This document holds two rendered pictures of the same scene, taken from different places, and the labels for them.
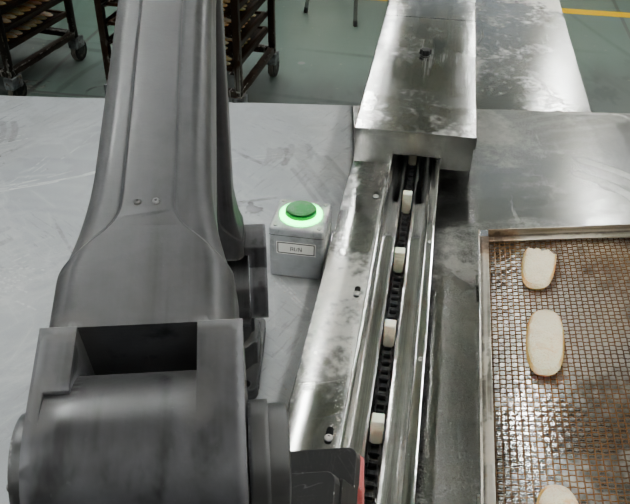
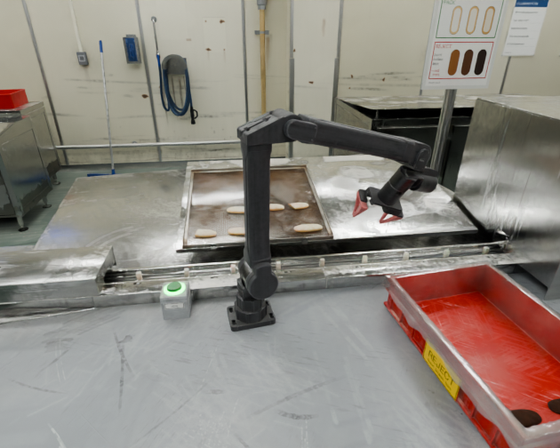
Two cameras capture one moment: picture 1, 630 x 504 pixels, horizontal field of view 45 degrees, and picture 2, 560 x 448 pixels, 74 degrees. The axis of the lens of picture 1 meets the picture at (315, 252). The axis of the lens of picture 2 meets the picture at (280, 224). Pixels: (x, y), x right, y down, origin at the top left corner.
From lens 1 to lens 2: 1.17 m
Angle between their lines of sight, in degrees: 86
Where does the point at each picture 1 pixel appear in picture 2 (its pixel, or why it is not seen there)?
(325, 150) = (55, 324)
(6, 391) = (297, 380)
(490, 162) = not seen: hidden behind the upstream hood
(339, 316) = (230, 279)
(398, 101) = (62, 269)
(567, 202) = (125, 248)
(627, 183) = (110, 236)
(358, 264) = (195, 280)
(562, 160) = not seen: hidden behind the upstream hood
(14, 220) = not seen: outside the picture
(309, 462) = (363, 196)
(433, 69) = (17, 263)
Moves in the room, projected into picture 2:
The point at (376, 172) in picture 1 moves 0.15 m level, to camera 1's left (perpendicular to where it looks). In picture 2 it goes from (113, 286) to (107, 321)
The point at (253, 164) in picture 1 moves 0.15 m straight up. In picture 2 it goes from (68, 353) to (51, 304)
